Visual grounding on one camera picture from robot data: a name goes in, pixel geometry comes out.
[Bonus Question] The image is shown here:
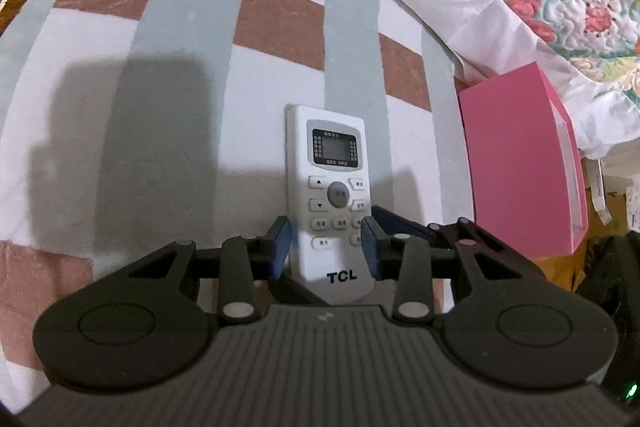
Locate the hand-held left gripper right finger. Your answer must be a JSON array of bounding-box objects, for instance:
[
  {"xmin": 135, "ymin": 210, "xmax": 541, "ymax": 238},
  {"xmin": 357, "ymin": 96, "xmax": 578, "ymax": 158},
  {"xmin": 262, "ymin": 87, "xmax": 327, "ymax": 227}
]
[{"xmin": 361, "ymin": 204, "xmax": 547, "ymax": 324}]

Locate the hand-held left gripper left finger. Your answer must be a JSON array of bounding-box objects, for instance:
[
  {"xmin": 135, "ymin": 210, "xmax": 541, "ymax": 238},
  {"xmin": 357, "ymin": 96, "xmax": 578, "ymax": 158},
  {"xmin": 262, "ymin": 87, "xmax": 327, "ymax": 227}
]
[{"xmin": 127, "ymin": 216, "xmax": 332, "ymax": 324}]

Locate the pink cardboard box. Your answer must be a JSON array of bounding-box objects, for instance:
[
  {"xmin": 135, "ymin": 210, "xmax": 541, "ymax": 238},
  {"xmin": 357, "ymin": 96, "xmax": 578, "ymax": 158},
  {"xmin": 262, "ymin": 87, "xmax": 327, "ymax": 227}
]
[{"xmin": 457, "ymin": 62, "xmax": 591, "ymax": 258}]

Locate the striped grey brown mat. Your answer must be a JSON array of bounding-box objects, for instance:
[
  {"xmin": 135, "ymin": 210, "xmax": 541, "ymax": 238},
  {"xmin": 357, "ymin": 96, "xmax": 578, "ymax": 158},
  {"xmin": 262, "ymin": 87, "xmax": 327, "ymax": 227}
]
[{"xmin": 0, "ymin": 0, "xmax": 501, "ymax": 388}]

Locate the white labelled packaging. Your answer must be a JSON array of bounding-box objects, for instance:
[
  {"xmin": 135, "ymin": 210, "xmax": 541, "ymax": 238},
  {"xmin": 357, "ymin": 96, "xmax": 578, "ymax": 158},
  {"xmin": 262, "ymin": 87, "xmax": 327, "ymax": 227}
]
[{"xmin": 582, "ymin": 157, "xmax": 640, "ymax": 238}]

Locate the white remote with dark display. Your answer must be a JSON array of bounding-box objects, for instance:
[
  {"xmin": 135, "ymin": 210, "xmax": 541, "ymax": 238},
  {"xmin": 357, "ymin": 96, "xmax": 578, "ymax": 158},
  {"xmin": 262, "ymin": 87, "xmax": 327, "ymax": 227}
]
[{"xmin": 285, "ymin": 104, "xmax": 381, "ymax": 305}]

